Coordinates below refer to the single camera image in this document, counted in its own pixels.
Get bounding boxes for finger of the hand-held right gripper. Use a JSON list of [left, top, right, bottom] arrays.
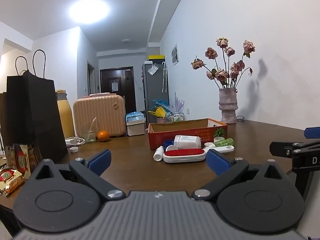
[[304, 127, 320, 139], [269, 141, 320, 158]]

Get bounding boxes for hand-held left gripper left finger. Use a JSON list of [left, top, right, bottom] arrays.
[[32, 149, 127, 201]]

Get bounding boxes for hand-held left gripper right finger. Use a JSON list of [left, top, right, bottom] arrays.
[[191, 149, 290, 202]]

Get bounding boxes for white long-handled tool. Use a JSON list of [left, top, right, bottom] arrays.
[[204, 145, 235, 154]]

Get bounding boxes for red and white lint brush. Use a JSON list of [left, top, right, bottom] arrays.
[[163, 148, 206, 164]]

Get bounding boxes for white pill bottle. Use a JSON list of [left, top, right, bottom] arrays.
[[173, 135, 202, 149]]

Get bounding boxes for small white spray bottle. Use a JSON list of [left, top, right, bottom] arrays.
[[153, 146, 165, 161]]

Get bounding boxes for orange cardboard box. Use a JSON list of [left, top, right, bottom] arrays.
[[148, 118, 228, 151]]

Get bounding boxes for green tube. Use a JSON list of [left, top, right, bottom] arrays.
[[213, 138, 234, 148]]

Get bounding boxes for glass cup with straw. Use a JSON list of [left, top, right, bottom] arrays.
[[82, 117, 98, 143]]

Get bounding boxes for pink ribbed suitcase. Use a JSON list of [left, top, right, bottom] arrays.
[[73, 93, 127, 138]]

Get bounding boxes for white and blue storage box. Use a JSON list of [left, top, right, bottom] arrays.
[[125, 111, 146, 136]]

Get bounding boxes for pink textured vase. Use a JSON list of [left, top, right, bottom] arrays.
[[218, 88, 239, 124]]

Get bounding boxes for yellow thermos jug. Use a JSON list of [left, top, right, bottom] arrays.
[[55, 89, 76, 139]]

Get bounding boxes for purple decorative plant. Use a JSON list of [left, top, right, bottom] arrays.
[[173, 92, 185, 114]]

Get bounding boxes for dark brown entrance door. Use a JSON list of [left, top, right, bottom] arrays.
[[100, 66, 137, 114]]

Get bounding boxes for yellow watering can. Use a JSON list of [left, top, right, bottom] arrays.
[[148, 106, 166, 119]]

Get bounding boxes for red and gold snack box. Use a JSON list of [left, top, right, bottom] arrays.
[[6, 143, 42, 176]]

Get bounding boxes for side room door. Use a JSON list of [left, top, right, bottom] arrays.
[[87, 61, 96, 97]]

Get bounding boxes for blue folding rack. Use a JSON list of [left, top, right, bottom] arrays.
[[148, 99, 173, 113]]

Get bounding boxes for black paper bag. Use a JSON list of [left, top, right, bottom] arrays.
[[5, 49, 68, 165]]

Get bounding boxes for dried pink roses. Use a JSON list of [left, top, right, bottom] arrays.
[[191, 37, 256, 90]]

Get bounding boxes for grey refrigerator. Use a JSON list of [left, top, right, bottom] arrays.
[[142, 60, 169, 113]]

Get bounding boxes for gold snack packet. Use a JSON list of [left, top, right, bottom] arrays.
[[0, 168, 26, 197]]

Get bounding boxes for hanging folded umbrella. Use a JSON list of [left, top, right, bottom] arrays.
[[162, 61, 168, 93]]

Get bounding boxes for round ceiling light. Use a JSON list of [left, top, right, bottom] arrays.
[[68, 0, 111, 26]]

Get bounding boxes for white charger with cable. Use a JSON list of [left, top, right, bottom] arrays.
[[65, 136, 86, 147]]

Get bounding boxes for wire rack with bottles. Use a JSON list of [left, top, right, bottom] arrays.
[[165, 112, 185, 123]]

